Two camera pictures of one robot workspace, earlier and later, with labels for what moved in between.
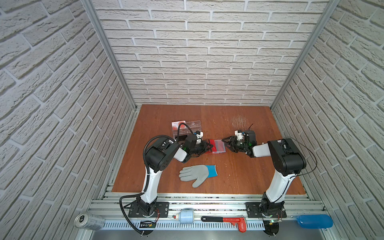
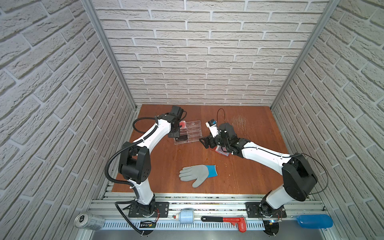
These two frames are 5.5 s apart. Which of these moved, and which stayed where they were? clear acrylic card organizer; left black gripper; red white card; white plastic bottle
Moved: left black gripper
Stayed: white plastic bottle; clear acrylic card organizer; red white card
